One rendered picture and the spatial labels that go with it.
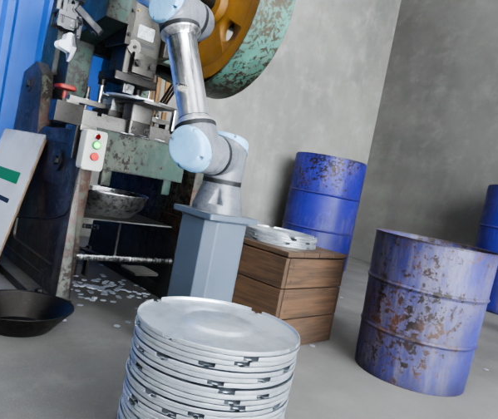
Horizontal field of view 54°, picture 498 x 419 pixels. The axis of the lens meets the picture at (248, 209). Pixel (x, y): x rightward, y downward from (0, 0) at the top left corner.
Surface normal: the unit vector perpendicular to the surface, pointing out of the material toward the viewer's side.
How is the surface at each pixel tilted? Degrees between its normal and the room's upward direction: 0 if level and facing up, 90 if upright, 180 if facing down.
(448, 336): 92
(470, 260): 92
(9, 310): 48
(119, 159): 90
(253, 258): 90
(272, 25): 109
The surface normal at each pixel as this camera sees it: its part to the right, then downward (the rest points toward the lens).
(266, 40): 0.50, 0.57
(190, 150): -0.48, 0.07
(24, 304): 0.39, -0.56
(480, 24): -0.74, -0.11
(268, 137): 0.64, 0.17
